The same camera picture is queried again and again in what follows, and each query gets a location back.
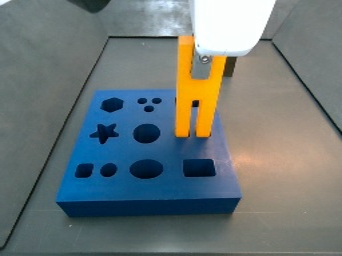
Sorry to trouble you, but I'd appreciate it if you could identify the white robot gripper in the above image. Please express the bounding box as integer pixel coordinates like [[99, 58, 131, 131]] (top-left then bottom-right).
[[188, 0, 276, 80]]

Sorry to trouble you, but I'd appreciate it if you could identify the yellow double-square peg object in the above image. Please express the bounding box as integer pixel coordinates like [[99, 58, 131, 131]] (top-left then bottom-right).
[[175, 36, 226, 137]]

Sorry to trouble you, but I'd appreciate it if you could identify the dark grey curved holder block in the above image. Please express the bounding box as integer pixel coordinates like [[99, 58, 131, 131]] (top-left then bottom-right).
[[223, 57, 238, 77]]

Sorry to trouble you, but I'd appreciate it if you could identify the blue foam shape-sorting board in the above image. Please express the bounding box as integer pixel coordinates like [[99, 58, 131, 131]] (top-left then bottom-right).
[[56, 90, 242, 217]]

